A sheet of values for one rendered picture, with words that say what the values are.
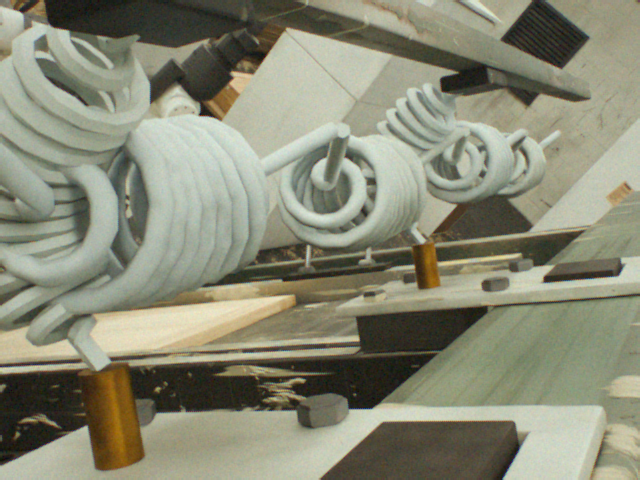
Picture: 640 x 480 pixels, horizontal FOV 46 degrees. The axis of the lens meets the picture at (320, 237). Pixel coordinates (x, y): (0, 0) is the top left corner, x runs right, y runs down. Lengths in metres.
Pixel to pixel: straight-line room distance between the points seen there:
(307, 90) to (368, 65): 0.35
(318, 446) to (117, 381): 0.07
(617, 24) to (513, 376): 9.19
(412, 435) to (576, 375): 0.10
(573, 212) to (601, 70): 4.65
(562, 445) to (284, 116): 3.77
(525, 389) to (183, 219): 0.14
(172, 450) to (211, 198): 0.08
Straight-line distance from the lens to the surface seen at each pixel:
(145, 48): 5.14
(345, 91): 3.79
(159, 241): 0.22
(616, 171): 4.87
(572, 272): 0.48
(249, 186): 0.27
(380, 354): 0.52
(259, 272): 1.68
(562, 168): 9.41
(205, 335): 1.11
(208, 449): 0.25
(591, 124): 9.37
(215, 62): 1.46
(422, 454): 0.20
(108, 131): 0.22
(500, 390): 0.29
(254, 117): 4.05
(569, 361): 0.32
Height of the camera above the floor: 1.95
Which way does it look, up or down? 23 degrees down
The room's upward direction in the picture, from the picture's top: 40 degrees clockwise
